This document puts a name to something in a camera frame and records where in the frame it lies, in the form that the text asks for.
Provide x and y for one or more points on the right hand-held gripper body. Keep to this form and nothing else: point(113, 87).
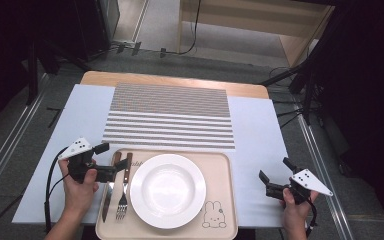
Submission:
point(308, 181)

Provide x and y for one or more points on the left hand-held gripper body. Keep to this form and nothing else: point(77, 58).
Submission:
point(80, 163)

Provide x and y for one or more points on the beige tray with rabbit print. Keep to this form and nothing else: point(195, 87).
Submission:
point(218, 173)

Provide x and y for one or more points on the white plate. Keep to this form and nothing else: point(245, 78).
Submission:
point(168, 191)

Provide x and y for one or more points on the person's left hand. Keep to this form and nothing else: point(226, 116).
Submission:
point(78, 196)

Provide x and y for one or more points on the person's right hand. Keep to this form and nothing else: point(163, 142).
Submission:
point(293, 215)

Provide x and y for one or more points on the white table sheet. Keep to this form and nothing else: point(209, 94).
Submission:
point(80, 113)

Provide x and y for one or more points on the black metal stand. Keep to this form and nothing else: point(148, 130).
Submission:
point(32, 76)
point(308, 96)

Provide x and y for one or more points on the striped placemat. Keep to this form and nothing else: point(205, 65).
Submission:
point(166, 110)

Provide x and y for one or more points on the black curtain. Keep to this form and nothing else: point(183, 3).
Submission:
point(373, 83)
point(0, 50)

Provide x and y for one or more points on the dark cabinet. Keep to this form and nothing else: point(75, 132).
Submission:
point(93, 26)

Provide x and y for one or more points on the light wooden desk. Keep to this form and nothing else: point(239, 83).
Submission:
point(246, 25)

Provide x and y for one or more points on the metal floor rail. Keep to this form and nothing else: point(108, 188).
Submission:
point(320, 166)
point(6, 148)

